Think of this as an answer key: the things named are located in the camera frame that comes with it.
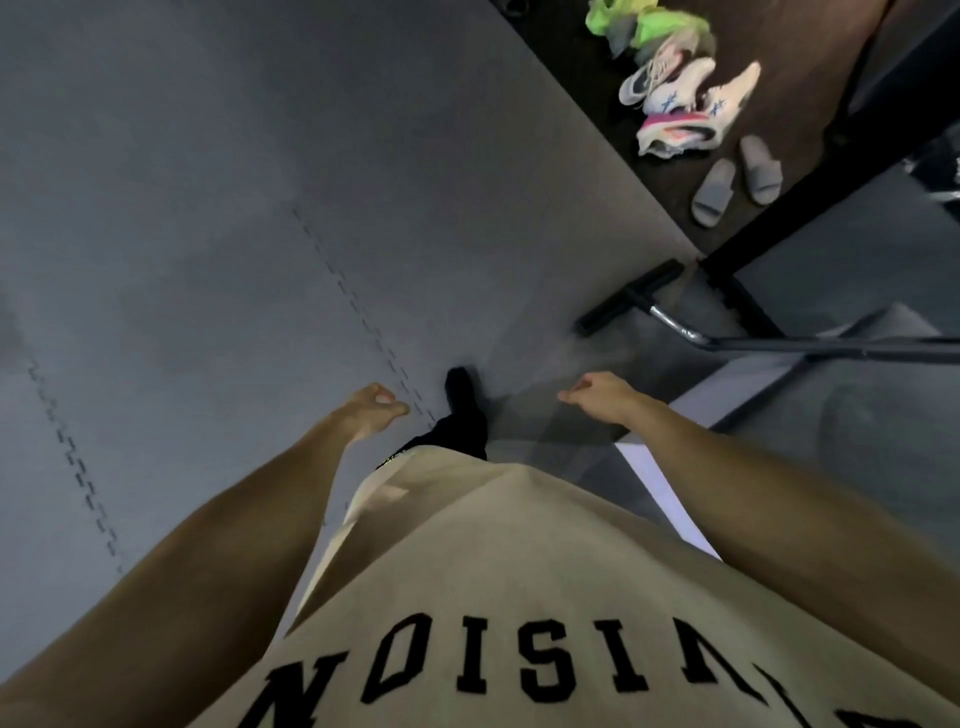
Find person's left forearm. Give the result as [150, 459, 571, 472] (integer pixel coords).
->
[0, 408, 370, 728]

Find black metal frame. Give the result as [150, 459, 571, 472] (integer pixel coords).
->
[697, 45, 960, 340]

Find black vacuum floor head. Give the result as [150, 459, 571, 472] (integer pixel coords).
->
[575, 258, 688, 338]

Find white sneaker with blue mark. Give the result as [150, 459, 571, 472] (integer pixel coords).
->
[699, 61, 763, 126]
[642, 57, 718, 115]

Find white and grey sneaker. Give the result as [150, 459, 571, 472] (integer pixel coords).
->
[618, 36, 697, 107]

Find metal vacuum tube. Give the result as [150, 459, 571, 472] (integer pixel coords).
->
[648, 303, 960, 367]

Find grey slide sandal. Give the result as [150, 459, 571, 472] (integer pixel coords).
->
[690, 158, 738, 229]
[739, 135, 785, 207]

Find black shoe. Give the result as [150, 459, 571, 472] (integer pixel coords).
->
[444, 365, 486, 430]

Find grey padded bench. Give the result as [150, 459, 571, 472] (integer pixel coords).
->
[615, 302, 960, 561]

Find black trousers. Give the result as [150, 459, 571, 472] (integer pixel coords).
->
[377, 416, 489, 471]

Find neon green sneaker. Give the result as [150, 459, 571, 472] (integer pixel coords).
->
[585, 0, 663, 37]
[632, 9, 715, 52]

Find person's right forearm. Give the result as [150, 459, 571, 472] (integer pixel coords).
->
[621, 399, 960, 708]

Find beige t-shirt with black letters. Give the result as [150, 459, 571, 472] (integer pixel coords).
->
[187, 445, 960, 728]

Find person's left hand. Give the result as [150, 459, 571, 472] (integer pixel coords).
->
[341, 382, 411, 444]

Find person's right hand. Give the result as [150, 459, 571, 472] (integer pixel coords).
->
[558, 372, 648, 428]

